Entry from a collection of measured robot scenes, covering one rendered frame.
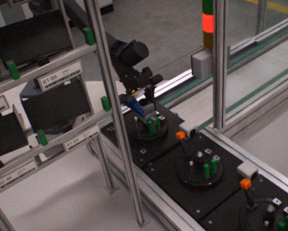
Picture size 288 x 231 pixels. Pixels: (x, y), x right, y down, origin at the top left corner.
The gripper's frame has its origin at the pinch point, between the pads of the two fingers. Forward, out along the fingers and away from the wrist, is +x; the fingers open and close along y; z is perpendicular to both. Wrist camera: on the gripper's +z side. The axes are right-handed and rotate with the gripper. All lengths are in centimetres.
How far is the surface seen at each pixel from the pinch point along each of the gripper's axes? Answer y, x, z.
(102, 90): 8, -15, -50
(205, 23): 16.3, -11.5, 25.6
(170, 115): 10.3, 7.9, -7.7
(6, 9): 39, -152, -264
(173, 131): 5.5, 12.5, -2.5
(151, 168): -10.2, 17.7, 3.4
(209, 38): 16.6, -7.4, 23.4
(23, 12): 55, -145, -269
